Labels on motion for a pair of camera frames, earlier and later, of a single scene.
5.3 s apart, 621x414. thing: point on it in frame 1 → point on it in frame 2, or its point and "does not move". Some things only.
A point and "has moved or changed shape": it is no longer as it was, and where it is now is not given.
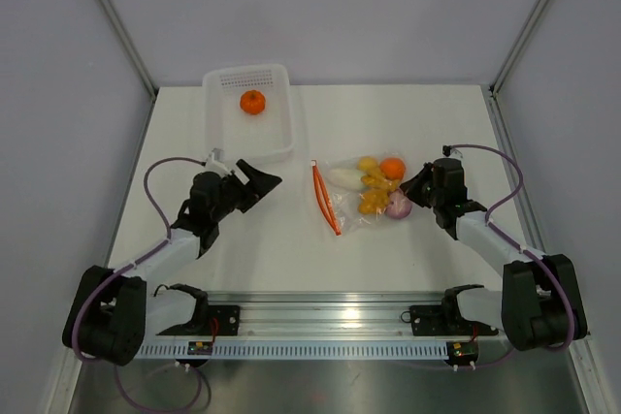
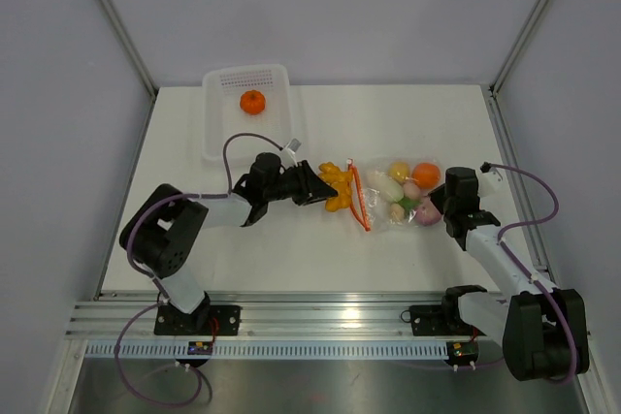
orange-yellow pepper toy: [375, 197] → [340, 181]
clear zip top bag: [362, 191] has moved or changed shape
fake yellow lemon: [368, 164] → [399, 171]
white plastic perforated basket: [247, 111] does not move
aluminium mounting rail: [326, 317] does not move
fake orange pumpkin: [252, 102] does not move
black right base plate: [445, 320] does not move
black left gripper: [258, 185] → [307, 178]
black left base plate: [218, 321] does not move
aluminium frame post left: [112, 13] does not move
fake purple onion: [399, 206] → [428, 214]
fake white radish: [346, 177] → [386, 187]
